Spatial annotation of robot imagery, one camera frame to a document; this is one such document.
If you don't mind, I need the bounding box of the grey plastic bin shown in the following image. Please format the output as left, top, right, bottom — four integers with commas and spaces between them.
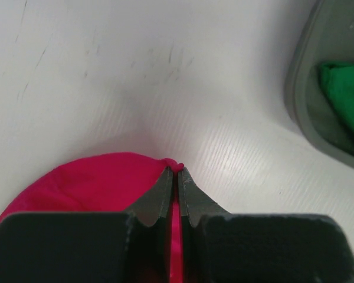
284, 1, 354, 168

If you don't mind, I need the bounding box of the magenta t shirt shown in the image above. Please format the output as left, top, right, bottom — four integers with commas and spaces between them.
0, 153, 183, 282

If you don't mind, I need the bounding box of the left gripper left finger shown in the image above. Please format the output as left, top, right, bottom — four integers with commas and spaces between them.
0, 168, 173, 282

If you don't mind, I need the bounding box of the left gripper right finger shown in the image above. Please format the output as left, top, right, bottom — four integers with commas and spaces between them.
178, 169, 354, 282

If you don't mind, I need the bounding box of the green t shirt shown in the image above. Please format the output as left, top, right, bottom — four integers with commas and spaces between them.
317, 60, 354, 156

